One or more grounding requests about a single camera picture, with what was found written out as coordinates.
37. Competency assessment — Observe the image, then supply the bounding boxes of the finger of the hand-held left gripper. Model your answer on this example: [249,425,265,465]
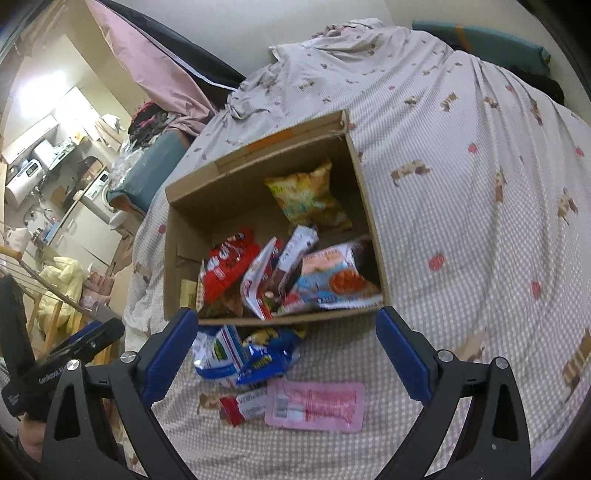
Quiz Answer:
[36,318,126,371]

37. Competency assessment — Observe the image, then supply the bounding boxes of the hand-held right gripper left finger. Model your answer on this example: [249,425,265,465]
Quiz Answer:
[41,308,199,480]

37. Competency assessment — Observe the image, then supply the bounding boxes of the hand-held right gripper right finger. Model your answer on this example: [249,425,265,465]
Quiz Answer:
[375,307,533,480]

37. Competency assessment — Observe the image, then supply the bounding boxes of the blue white snack packet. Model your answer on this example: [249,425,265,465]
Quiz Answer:
[191,324,252,389]

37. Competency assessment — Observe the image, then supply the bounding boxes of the small red white packet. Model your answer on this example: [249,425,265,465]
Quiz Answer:
[219,387,269,426]

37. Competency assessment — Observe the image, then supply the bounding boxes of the dark blue snack packet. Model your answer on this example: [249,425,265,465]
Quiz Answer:
[235,328,303,387]

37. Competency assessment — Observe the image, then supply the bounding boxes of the pink packet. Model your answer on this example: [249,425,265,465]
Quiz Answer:
[264,378,366,432]

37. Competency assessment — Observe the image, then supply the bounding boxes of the large red snack packet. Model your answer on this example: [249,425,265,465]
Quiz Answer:
[203,229,262,305]

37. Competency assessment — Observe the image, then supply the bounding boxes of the brown cardboard box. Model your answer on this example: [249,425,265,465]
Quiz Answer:
[163,110,394,325]

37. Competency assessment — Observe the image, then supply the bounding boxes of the yellow snack packet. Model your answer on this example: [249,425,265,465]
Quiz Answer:
[264,159,354,234]

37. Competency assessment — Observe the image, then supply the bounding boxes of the person's left hand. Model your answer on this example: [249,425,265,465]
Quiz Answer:
[17,415,47,463]

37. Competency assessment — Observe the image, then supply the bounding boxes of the yellow cloth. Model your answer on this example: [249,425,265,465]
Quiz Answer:
[36,255,87,334]

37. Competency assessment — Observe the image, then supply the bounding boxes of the white cabinet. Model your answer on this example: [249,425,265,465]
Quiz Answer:
[45,202,124,274]

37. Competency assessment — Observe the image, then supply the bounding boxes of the blue red cartoon snack packet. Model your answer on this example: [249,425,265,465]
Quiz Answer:
[281,240,386,312]

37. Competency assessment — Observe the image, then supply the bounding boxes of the white red snack packet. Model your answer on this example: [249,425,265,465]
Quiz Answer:
[240,237,284,321]

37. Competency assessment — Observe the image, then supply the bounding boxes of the white washing machine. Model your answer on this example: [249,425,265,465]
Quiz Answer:
[82,170,117,228]

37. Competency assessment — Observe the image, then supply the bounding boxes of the white water heater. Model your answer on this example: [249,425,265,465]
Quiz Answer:
[4,158,43,209]

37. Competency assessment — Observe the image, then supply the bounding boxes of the brown and white snack bar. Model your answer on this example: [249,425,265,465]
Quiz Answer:
[270,224,320,296]

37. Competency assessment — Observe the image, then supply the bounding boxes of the teal cushion with orange edge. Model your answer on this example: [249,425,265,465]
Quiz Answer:
[107,129,191,217]

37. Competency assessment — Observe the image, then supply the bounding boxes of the pile of clothes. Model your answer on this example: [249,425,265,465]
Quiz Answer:
[126,98,178,140]

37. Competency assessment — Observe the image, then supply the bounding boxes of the pink cloth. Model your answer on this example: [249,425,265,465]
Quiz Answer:
[85,0,219,136]

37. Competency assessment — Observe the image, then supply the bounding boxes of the teal cushion with orange stripe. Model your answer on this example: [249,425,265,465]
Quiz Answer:
[410,18,553,78]

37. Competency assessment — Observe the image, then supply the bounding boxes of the wooden frame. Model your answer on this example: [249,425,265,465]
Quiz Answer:
[0,244,124,352]

